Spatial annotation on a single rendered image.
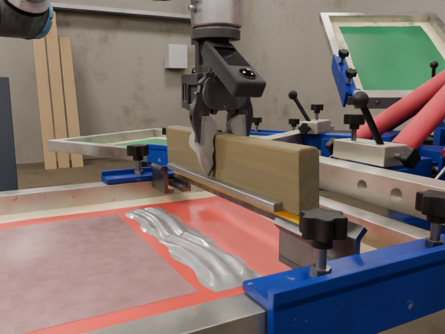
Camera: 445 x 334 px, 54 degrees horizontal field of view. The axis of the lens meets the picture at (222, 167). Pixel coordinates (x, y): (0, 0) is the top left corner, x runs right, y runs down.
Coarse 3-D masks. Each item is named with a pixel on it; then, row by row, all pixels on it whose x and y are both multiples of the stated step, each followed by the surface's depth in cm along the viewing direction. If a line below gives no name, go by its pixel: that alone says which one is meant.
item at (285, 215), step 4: (176, 172) 83; (196, 180) 75; (204, 184) 72; (224, 192) 66; (232, 196) 63; (244, 200) 60; (252, 204) 59; (272, 212) 54; (276, 212) 54; (280, 212) 53; (284, 212) 52; (280, 216) 53; (284, 216) 52; (288, 216) 51; (292, 216) 51; (296, 216) 50; (292, 220) 51; (296, 220) 50
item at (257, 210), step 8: (176, 176) 83; (184, 176) 79; (192, 184) 77; (200, 184) 73; (216, 192) 68; (232, 200) 64; (240, 200) 61; (248, 208) 60; (256, 208) 58; (264, 216) 56; (272, 216) 55; (296, 224) 50
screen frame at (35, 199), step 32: (0, 192) 78; (32, 192) 78; (64, 192) 80; (96, 192) 83; (128, 192) 86; (160, 192) 89; (192, 192) 92; (384, 224) 59; (160, 320) 35; (192, 320) 35; (224, 320) 35; (256, 320) 36
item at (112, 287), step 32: (96, 256) 57; (128, 256) 57; (160, 256) 57; (256, 256) 57; (0, 288) 48; (32, 288) 48; (64, 288) 48; (96, 288) 48; (128, 288) 48; (160, 288) 48; (192, 288) 48; (0, 320) 41; (32, 320) 41; (64, 320) 41; (96, 320) 41; (128, 320) 41
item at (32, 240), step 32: (0, 224) 71; (32, 224) 71; (64, 224) 71; (96, 224) 71; (128, 224) 71; (192, 224) 71; (224, 224) 71; (256, 224) 71; (0, 256) 57; (32, 256) 57; (64, 256) 57
